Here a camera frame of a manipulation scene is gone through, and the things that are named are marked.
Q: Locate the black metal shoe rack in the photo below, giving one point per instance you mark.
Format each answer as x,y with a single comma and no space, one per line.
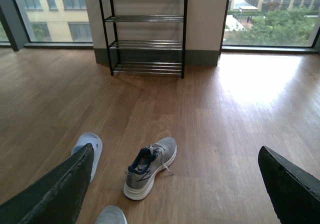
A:
145,37

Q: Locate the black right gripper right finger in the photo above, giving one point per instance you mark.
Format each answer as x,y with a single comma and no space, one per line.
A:
294,193

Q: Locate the grey sneaker white sole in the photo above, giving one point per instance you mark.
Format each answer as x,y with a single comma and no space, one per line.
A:
149,162

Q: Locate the light blue rubber slipper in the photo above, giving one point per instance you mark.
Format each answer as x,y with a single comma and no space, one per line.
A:
96,142

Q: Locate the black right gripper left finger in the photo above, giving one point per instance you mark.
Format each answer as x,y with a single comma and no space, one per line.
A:
57,197

